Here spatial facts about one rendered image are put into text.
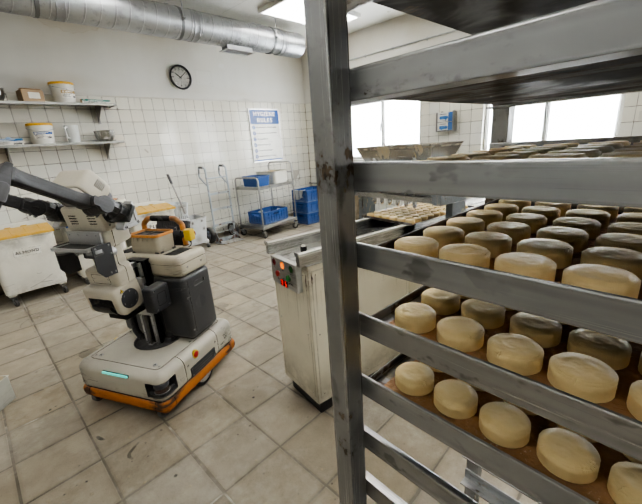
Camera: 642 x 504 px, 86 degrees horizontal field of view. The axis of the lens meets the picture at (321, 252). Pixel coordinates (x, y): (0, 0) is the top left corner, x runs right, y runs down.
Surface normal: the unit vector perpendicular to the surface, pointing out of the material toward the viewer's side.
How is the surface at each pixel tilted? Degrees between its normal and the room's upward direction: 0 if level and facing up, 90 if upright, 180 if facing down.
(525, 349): 0
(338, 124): 90
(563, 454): 0
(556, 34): 90
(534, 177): 90
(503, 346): 0
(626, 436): 90
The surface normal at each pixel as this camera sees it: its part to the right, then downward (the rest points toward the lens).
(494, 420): -0.07, -0.95
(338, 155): 0.68, 0.18
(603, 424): -0.73, 0.25
